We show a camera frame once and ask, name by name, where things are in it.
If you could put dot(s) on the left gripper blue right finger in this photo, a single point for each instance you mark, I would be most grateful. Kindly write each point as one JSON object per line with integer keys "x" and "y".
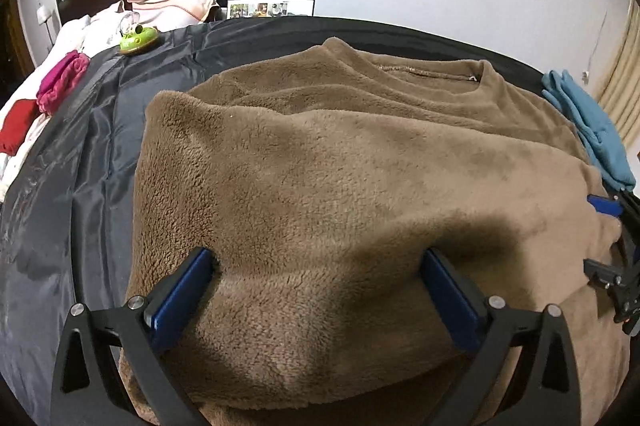
{"x": 544, "y": 386}

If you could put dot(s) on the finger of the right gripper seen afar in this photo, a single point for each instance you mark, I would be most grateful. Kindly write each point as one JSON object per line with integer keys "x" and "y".
{"x": 606, "y": 206}

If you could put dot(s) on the white bedside lamp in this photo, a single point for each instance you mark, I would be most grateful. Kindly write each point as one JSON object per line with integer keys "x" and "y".
{"x": 44, "y": 15}

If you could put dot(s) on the cream pink blanket pile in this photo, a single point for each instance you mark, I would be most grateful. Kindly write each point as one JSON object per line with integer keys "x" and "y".
{"x": 93, "y": 34}

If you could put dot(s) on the brown fleece sweater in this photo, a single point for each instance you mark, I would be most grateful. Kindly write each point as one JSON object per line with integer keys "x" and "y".
{"x": 318, "y": 180}

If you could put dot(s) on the cream curtain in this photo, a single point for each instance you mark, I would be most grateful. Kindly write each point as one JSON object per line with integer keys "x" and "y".
{"x": 619, "y": 93}

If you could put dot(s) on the red folded garment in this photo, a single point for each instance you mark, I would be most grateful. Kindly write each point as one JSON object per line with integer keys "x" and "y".
{"x": 17, "y": 124}

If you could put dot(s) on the striped pink pillow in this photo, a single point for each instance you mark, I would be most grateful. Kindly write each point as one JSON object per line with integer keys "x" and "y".
{"x": 166, "y": 15}

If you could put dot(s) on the blue fleece garment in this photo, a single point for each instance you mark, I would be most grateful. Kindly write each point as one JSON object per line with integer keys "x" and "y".
{"x": 595, "y": 129}

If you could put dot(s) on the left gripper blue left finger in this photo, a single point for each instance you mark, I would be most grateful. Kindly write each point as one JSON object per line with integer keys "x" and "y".
{"x": 87, "y": 388}

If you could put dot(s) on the finger of the right gripper afar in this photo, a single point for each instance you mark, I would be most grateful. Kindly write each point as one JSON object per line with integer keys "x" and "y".
{"x": 621, "y": 283}

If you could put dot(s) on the green toy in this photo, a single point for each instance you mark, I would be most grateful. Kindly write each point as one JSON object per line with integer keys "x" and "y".
{"x": 139, "y": 39}

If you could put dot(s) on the magenta folded garment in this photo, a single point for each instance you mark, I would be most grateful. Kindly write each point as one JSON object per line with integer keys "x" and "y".
{"x": 61, "y": 81}

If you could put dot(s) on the photo collage frame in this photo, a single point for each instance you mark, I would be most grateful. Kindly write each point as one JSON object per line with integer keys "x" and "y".
{"x": 238, "y": 9}

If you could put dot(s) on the black satin sheet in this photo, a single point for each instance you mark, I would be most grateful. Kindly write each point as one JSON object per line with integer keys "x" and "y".
{"x": 66, "y": 223}

